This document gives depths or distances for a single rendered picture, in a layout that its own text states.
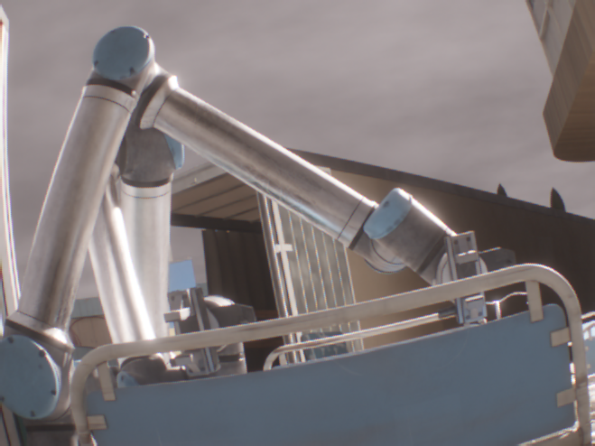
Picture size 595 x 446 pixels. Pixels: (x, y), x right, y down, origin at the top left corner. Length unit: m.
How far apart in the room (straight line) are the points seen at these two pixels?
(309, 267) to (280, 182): 10.08
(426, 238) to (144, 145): 0.62
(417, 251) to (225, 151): 0.38
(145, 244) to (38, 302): 0.53
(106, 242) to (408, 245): 0.54
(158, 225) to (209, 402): 0.80
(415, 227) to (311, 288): 10.15
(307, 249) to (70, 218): 10.33
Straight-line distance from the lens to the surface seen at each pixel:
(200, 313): 1.56
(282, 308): 11.52
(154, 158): 2.05
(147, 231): 2.11
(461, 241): 1.50
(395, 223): 1.69
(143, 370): 1.72
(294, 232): 11.84
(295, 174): 1.83
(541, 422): 1.35
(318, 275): 12.00
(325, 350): 11.52
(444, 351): 1.34
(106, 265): 1.84
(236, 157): 1.84
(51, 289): 1.66
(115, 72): 1.72
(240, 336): 1.35
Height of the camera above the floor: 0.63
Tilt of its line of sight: 11 degrees up
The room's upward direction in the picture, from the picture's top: 11 degrees counter-clockwise
